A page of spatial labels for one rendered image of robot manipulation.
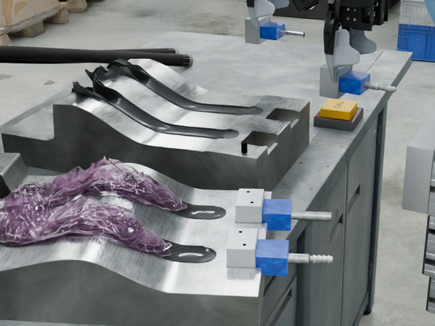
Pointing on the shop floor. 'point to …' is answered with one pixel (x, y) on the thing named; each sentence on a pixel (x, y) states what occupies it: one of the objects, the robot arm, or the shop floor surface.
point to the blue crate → (417, 41)
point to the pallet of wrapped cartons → (29, 17)
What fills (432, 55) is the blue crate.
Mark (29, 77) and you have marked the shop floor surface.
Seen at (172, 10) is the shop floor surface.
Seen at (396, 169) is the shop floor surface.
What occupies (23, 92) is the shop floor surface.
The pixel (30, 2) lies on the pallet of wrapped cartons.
